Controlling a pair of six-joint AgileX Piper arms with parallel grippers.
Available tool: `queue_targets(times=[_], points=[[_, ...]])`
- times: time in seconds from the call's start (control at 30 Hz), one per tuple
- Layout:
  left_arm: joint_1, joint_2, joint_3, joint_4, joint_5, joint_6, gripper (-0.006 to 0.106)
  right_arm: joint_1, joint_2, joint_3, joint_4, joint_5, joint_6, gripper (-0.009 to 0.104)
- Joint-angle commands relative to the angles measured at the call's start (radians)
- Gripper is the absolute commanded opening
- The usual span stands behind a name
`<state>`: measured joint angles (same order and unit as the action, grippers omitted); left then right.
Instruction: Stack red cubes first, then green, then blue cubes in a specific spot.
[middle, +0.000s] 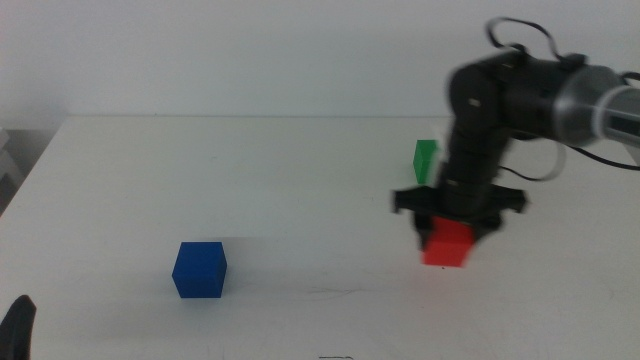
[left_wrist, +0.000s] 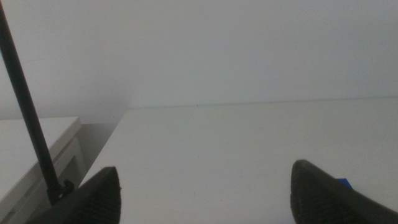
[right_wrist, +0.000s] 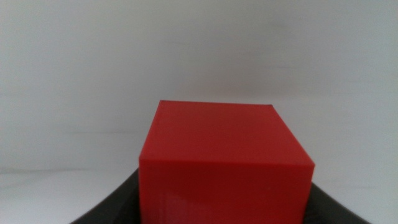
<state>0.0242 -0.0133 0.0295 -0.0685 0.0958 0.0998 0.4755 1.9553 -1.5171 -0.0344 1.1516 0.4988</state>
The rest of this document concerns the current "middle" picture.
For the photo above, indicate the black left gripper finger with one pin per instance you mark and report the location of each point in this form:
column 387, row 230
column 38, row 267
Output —
column 17, row 330

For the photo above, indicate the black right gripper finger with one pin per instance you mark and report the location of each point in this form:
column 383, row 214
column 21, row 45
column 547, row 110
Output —
column 486, row 227
column 424, row 230

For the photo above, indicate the red cube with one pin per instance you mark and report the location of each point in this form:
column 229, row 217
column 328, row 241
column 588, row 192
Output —
column 447, row 247

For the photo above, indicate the blue cube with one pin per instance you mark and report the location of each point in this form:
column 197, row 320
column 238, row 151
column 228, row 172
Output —
column 200, row 272

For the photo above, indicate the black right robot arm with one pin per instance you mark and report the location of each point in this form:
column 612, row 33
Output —
column 525, row 100

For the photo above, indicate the green cube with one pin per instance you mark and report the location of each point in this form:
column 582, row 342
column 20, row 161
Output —
column 424, row 160

